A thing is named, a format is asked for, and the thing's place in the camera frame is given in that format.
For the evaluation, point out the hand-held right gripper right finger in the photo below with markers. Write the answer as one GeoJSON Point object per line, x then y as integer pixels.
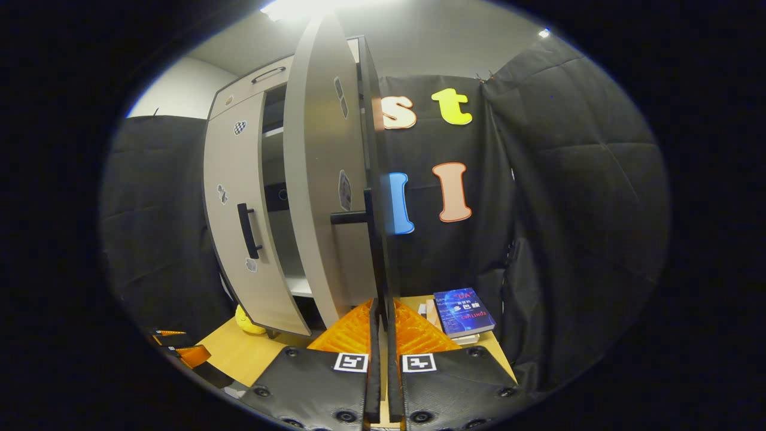
{"type": "Point", "coordinates": [395, 383]}

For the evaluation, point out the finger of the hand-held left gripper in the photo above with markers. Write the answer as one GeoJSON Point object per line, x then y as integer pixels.
{"type": "Point", "coordinates": [194, 356]}
{"type": "Point", "coordinates": [170, 333]}

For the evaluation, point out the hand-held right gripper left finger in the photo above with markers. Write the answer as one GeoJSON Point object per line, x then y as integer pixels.
{"type": "Point", "coordinates": [374, 383]}

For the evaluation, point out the beige shoe cabinet door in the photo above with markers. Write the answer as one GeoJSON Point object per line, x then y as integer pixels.
{"type": "Point", "coordinates": [317, 179]}
{"type": "Point", "coordinates": [269, 287]}

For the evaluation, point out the double-door shoe cabinet body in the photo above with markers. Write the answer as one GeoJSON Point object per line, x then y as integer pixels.
{"type": "Point", "coordinates": [272, 155]}

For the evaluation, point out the beige cabinet drawer front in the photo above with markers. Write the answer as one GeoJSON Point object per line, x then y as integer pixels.
{"type": "Point", "coordinates": [236, 102]}

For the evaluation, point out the yellow plush toy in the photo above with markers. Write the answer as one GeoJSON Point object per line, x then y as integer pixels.
{"type": "Point", "coordinates": [246, 323]}

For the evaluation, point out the white book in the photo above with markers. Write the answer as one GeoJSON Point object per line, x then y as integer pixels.
{"type": "Point", "coordinates": [429, 314]}

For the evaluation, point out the blue book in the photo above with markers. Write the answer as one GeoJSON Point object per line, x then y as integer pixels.
{"type": "Point", "coordinates": [464, 314]}

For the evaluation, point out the black backdrop cloth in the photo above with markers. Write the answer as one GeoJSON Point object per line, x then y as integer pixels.
{"type": "Point", "coordinates": [479, 251]}
{"type": "Point", "coordinates": [586, 209]}
{"type": "Point", "coordinates": [155, 227]}

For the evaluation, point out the black box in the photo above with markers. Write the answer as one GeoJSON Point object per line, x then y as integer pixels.
{"type": "Point", "coordinates": [275, 197]}

